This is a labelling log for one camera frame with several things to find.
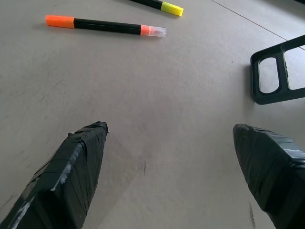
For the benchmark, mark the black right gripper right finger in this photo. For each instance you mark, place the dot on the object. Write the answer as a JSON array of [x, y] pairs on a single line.
[[271, 171]]

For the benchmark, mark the yellow and black highlighter pen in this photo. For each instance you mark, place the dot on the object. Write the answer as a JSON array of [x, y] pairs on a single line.
[[164, 5]]

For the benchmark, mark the orange and black highlighter pen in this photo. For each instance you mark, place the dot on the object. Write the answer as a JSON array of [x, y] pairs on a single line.
[[104, 25]]

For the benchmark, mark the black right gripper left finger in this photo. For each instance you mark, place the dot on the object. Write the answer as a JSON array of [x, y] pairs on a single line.
[[64, 181]]

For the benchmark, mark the black plastic frame with openings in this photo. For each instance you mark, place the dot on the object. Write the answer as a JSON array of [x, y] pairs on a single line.
[[256, 71]]

